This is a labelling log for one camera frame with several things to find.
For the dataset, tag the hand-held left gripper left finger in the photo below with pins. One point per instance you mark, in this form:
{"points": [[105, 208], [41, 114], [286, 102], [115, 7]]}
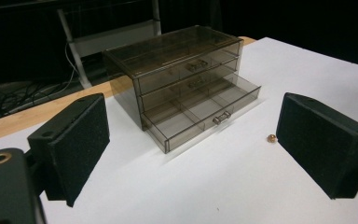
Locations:
{"points": [[74, 140]]}

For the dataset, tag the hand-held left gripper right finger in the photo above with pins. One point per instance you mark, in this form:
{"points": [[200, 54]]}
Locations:
{"points": [[320, 140]]}

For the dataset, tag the small gold bead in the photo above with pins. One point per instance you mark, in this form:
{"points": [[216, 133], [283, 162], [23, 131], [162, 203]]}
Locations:
{"points": [[271, 138]]}

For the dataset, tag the smoky transparent drawer organizer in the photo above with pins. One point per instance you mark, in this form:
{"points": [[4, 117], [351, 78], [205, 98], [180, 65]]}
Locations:
{"points": [[167, 65]]}

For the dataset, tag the transparent drawer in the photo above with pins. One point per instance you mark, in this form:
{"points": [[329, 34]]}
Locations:
{"points": [[195, 113]]}

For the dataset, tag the white metal stand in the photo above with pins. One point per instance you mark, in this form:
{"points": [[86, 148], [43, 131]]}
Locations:
{"points": [[105, 40]]}

